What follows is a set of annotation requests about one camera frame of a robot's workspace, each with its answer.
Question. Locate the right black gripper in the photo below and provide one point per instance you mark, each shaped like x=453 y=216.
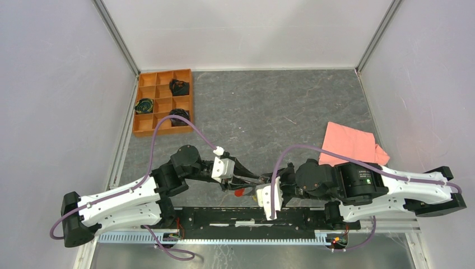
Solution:
x=283 y=175

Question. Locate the black rolled item bottom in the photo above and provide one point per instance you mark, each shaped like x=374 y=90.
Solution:
x=184 y=117

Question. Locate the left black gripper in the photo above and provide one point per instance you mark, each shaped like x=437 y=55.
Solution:
x=240 y=170

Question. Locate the white slotted cable duct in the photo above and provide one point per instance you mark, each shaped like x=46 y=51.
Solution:
x=168 y=238

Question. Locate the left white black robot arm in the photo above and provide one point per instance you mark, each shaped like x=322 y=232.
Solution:
x=147 y=201

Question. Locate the pink folded cloth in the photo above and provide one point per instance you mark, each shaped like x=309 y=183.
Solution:
x=353 y=143

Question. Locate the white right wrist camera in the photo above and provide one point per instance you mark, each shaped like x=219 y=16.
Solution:
x=270 y=198

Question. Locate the orange compartment tray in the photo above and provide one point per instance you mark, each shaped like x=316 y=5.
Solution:
x=155 y=85

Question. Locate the steel key holder red handle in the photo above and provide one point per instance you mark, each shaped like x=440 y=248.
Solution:
x=246 y=190

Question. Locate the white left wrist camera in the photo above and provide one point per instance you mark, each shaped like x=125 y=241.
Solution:
x=223 y=165

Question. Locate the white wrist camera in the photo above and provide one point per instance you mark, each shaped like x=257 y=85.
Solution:
x=223 y=165
x=270 y=198

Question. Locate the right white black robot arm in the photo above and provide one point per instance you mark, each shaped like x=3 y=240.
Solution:
x=352 y=192

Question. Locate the black rolled item top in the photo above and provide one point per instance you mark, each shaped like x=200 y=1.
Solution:
x=179 y=87

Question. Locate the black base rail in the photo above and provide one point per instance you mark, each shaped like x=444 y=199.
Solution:
x=251 y=223

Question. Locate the green black rolled item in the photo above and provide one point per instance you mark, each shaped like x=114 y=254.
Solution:
x=144 y=106

